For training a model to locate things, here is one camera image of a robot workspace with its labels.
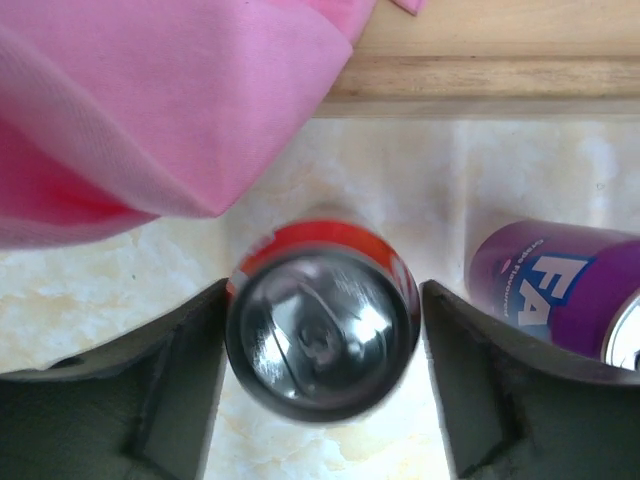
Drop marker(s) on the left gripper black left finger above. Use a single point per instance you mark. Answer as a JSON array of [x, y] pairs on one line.
[[141, 406]]

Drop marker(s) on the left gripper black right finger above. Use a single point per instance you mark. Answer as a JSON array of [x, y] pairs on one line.
[[515, 407]]

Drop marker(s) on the wooden clothes rack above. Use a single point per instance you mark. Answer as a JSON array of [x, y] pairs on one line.
[[493, 59]]

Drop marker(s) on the purple soda can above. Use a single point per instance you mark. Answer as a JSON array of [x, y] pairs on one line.
[[575, 287]]

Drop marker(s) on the red can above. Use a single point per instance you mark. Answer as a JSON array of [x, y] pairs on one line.
[[323, 319]]

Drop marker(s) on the pink shirt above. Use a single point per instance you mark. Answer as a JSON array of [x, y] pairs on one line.
[[116, 113]]

